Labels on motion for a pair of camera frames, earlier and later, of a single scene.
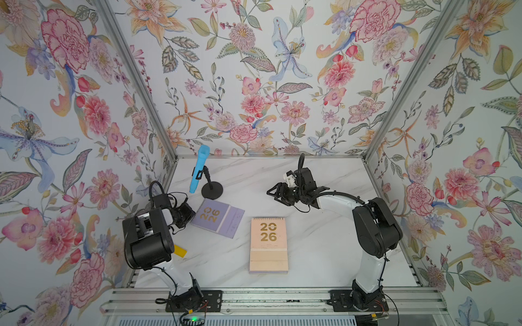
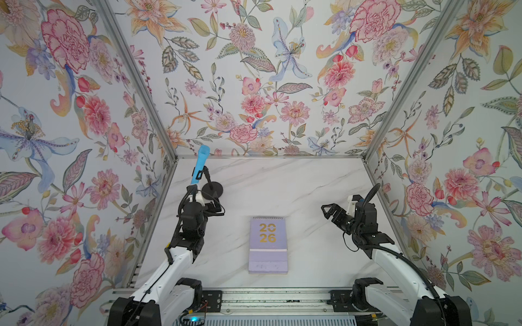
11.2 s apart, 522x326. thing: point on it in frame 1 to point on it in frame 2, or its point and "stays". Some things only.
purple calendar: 218,216 to 268,253
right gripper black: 280,186 to 339,215
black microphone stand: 211,189 stays
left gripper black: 188,213 to 210,209
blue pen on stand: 203,153 stays
